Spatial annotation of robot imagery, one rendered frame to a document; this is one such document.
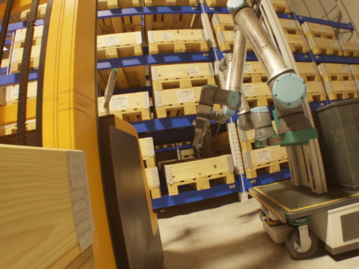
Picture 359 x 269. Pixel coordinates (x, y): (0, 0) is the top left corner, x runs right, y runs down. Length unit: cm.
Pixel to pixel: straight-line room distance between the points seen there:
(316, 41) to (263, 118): 278
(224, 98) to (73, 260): 88
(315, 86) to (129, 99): 288
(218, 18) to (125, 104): 192
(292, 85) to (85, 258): 93
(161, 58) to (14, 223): 228
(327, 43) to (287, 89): 344
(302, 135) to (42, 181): 102
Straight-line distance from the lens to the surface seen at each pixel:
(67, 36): 67
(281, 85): 87
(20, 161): 32
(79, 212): 42
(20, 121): 69
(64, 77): 59
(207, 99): 98
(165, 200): 205
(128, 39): 252
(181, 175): 197
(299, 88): 87
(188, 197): 208
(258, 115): 147
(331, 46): 433
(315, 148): 125
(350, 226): 121
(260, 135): 146
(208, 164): 203
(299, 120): 103
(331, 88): 369
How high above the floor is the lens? 69
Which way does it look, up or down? 9 degrees up
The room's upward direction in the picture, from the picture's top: 9 degrees counter-clockwise
